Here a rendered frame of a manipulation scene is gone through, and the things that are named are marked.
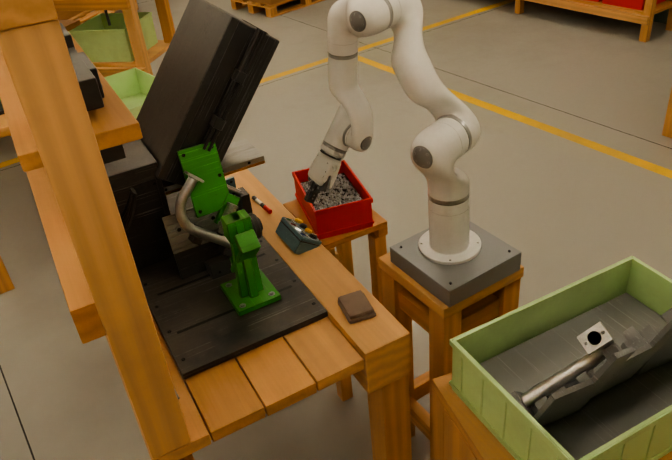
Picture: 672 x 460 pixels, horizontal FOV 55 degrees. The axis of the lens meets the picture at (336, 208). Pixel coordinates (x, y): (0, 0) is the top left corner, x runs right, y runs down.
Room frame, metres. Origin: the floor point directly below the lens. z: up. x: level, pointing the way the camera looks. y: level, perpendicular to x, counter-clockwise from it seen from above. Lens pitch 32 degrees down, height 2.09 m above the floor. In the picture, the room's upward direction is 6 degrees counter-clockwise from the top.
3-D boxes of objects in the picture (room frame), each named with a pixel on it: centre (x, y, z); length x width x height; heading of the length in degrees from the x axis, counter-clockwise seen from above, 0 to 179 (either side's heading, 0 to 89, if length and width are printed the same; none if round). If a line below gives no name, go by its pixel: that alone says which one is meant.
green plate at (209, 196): (1.72, 0.39, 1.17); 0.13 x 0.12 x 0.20; 26
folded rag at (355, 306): (1.35, -0.03, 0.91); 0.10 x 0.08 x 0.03; 16
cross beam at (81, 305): (1.60, 0.81, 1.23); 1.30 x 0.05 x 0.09; 26
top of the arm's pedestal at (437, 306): (1.59, -0.34, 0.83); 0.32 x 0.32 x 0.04; 30
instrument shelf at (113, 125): (1.65, 0.72, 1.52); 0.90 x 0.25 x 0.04; 26
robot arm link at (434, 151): (1.57, -0.30, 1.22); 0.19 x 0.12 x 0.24; 135
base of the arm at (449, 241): (1.59, -0.33, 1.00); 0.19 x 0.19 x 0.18
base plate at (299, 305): (1.76, 0.48, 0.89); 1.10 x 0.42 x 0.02; 26
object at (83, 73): (1.40, 0.55, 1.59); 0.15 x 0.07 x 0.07; 26
